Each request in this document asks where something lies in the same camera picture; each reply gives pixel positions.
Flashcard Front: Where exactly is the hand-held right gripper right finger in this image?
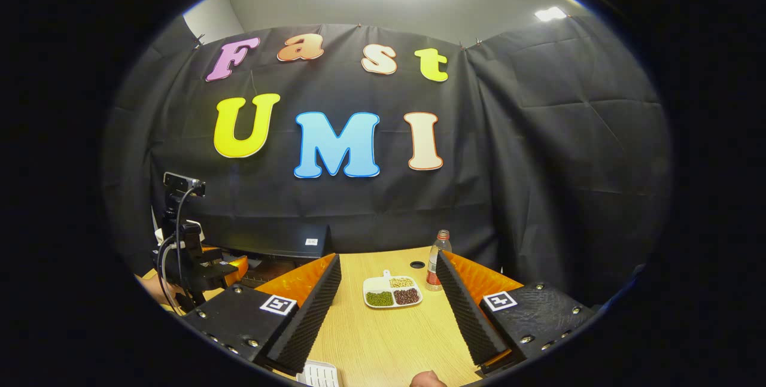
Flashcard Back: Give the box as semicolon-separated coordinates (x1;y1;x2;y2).
435;250;597;377

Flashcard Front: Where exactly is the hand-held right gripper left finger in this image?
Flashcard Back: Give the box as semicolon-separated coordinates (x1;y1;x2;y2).
181;254;344;376

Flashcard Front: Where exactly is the black electric oven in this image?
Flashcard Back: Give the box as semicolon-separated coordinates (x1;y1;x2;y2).
212;223;333;290

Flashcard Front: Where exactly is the white ribbed tray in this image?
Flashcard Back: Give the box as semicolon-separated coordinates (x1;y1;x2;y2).
297;359;342;387

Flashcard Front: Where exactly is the clear bottle with red label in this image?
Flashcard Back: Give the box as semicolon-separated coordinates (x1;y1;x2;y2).
425;229;453;292

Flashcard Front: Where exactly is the white divided dish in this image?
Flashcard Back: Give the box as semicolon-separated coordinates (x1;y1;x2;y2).
363;270;424;309

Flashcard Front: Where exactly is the black backdrop cloth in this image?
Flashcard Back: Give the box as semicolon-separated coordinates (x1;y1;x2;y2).
102;13;674;307

